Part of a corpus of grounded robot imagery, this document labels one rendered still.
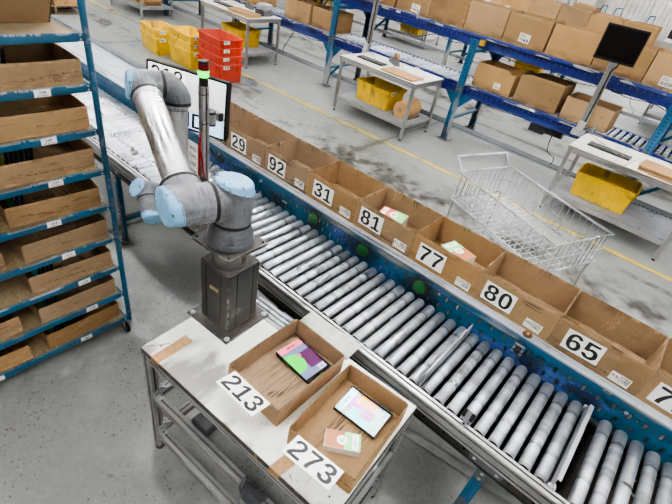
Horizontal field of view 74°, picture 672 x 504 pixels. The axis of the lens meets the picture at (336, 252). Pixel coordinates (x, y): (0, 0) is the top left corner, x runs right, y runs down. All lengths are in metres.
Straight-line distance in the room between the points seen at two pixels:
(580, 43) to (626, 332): 4.63
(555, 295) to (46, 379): 2.76
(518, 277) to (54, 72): 2.33
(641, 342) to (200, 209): 2.03
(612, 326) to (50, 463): 2.75
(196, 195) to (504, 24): 5.75
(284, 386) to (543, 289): 1.41
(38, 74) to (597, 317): 2.67
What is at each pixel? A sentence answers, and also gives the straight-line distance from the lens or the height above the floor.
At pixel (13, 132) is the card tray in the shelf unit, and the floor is 1.37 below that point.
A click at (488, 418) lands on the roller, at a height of 0.75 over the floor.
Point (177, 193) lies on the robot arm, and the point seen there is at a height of 1.44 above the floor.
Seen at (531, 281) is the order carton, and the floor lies 0.96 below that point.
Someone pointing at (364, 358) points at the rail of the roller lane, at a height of 0.72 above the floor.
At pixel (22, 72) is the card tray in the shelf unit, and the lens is 2.20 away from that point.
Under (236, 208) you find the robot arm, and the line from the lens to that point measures 1.68.
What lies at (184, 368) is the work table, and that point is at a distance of 1.93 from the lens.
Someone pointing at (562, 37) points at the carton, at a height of 1.60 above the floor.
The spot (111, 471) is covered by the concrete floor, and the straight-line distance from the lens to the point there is 2.61.
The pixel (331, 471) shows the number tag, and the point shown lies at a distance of 1.60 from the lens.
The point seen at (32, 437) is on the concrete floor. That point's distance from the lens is 2.81.
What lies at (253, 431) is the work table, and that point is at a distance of 1.77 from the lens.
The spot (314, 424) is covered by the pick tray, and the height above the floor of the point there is 0.76.
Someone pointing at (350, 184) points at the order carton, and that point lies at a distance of 2.92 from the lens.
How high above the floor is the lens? 2.26
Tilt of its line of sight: 36 degrees down
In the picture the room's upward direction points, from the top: 12 degrees clockwise
